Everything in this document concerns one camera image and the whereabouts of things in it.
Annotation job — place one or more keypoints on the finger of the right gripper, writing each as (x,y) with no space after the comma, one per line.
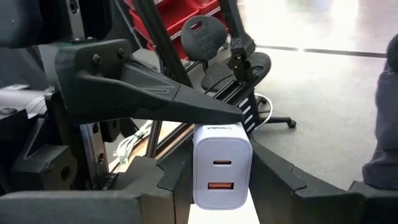
(46,171)
(124,93)

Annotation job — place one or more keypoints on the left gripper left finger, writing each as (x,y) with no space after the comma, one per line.
(155,186)

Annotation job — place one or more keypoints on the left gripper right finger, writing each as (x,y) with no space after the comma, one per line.
(280,193)

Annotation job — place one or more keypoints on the white USB wall charger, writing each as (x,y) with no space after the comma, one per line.
(222,180)

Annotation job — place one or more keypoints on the red storage bin shelf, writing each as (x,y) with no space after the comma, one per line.
(177,15)

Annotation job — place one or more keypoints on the black stool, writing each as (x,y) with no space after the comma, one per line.
(203,37)

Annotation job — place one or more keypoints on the person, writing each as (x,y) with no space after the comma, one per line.
(385,124)

